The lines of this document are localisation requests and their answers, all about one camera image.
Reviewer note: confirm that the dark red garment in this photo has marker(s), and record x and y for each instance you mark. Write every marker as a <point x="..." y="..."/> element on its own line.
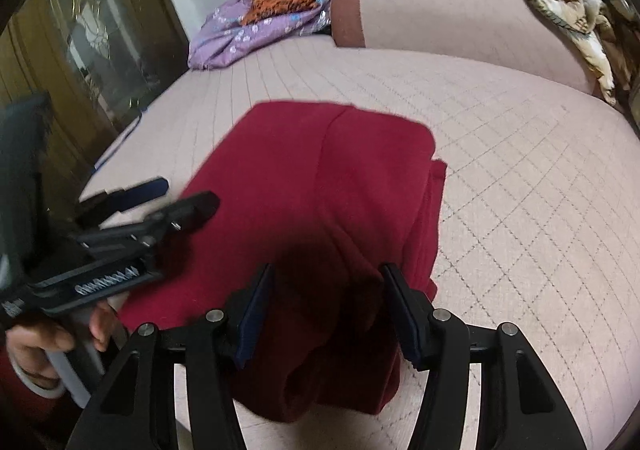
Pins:
<point x="300" y="180"/>

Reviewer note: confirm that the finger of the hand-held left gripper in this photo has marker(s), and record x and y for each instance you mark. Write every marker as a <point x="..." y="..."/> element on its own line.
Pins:
<point x="185" y="212"/>
<point x="145" y="192"/>

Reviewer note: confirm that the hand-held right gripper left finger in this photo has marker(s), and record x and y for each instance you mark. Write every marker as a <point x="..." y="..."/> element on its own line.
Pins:
<point x="255" y="320"/>

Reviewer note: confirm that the purple floral cloth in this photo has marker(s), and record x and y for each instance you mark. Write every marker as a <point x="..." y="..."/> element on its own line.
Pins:
<point x="225" y="39"/>

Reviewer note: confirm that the person's left hand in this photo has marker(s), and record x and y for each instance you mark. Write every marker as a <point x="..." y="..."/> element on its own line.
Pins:
<point x="40" y="340"/>

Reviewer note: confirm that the pink and brown bolster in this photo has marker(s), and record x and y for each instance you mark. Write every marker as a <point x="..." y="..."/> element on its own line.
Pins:
<point x="450" y="14"/>

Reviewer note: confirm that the silver foil wrapper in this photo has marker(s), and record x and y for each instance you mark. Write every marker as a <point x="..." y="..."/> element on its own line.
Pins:
<point x="320" y="19"/>

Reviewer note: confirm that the person's left forearm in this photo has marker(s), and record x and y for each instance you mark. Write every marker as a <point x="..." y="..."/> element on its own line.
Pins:
<point x="25" y="415"/>

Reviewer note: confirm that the orange black patterned cloth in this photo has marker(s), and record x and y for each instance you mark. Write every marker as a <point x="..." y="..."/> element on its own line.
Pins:
<point x="280" y="2"/>

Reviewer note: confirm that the pink quilted bed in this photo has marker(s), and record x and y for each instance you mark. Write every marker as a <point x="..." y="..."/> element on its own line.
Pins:
<point x="525" y="230"/>

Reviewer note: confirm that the beige patterned cloth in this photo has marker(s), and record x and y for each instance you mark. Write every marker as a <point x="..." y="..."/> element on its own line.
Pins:
<point x="575" y="14"/>

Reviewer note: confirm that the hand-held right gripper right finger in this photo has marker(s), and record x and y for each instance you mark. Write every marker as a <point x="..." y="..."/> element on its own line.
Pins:
<point x="405" y="315"/>

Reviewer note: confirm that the wooden cabinet with glass door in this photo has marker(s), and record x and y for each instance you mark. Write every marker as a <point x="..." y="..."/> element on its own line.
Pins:
<point x="60" y="44"/>

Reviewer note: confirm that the white bangle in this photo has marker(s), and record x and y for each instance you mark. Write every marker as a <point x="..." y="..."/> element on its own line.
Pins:
<point x="37" y="382"/>

